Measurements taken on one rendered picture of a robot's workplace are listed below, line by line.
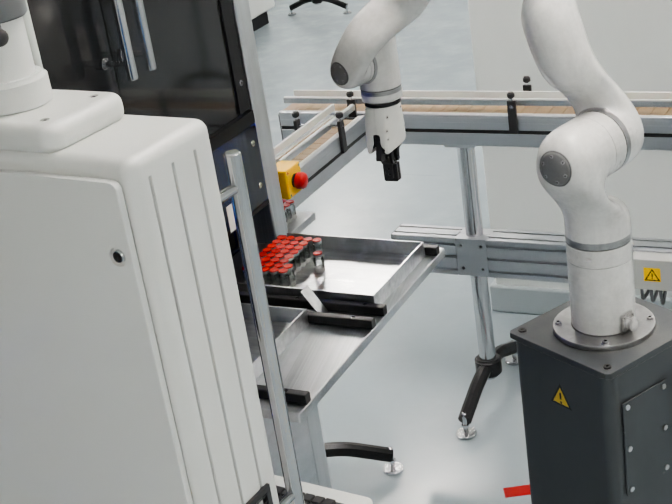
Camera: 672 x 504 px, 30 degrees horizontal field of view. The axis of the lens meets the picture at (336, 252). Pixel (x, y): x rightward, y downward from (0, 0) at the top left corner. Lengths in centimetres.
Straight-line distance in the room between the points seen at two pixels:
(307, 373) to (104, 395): 71
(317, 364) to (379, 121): 51
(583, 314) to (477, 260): 130
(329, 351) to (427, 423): 143
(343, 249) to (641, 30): 142
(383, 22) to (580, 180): 51
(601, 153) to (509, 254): 142
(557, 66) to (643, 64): 171
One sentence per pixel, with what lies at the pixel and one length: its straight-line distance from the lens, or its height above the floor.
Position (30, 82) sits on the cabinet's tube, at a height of 162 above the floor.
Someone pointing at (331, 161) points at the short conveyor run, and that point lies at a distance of 337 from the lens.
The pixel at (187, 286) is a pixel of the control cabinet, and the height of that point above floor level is 136.
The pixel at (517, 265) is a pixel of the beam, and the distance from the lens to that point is 360.
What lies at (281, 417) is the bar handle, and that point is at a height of 107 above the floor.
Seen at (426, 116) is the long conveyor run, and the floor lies 93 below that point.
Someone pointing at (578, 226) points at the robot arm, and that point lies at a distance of 228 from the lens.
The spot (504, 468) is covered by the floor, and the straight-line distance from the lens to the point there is 357.
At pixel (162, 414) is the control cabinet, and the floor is 120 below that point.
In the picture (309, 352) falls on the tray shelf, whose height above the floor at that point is 88.
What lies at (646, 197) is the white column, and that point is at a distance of 406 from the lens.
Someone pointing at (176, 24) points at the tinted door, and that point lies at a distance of 257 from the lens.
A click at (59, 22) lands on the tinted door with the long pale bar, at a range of 228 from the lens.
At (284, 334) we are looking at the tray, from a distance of 243.
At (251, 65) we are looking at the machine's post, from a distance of 279.
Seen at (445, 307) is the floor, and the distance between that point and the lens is 445.
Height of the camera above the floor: 201
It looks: 24 degrees down
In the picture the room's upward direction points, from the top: 9 degrees counter-clockwise
